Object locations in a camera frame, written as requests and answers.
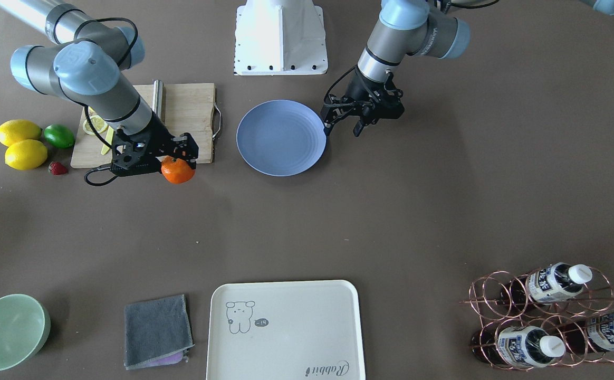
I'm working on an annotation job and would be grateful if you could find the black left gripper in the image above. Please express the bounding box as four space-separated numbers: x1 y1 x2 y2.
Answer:
321 68 405 137

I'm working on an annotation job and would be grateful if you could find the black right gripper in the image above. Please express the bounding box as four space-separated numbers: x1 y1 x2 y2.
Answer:
110 127 199 176

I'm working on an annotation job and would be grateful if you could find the orange fruit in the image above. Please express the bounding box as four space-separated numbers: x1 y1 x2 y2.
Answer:
160 156 196 184

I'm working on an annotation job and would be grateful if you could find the blue plate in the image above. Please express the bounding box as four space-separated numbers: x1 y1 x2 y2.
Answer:
236 100 327 176

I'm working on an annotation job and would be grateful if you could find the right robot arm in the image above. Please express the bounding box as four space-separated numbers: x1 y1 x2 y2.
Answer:
0 1 199 178

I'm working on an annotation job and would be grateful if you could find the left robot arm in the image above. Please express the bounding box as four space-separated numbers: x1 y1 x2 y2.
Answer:
320 1 494 137

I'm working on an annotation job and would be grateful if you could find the wooden cutting board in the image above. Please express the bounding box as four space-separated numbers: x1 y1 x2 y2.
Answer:
70 83 216 169

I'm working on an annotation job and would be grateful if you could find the yellow plastic knife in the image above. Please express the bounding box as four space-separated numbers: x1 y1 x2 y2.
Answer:
100 127 114 155

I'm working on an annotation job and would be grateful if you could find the green lime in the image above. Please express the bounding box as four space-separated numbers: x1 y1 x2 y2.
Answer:
43 123 75 149

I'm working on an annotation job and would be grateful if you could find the red strawberry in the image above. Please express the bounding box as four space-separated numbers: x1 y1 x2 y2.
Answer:
47 161 69 176

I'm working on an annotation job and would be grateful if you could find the yellow lemon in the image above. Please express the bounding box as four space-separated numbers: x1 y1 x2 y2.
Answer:
5 139 49 170
0 119 42 147

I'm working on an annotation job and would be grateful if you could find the grey folded cloth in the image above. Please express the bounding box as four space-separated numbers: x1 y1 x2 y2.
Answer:
124 294 194 371

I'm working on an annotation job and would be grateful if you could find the cream rabbit tray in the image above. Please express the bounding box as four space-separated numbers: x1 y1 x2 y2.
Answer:
206 280 367 379

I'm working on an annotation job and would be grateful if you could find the green bowl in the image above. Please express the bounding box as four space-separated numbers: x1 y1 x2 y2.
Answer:
0 294 51 371

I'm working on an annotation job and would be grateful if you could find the tea bottle white cap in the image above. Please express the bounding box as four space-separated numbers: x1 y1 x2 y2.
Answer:
498 262 593 312

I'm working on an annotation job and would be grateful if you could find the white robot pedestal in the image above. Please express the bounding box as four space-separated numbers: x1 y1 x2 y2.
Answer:
233 1 329 75

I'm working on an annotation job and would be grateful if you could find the copper wire bottle rack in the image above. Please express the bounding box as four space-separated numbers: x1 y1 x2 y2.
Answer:
466 265 614 371

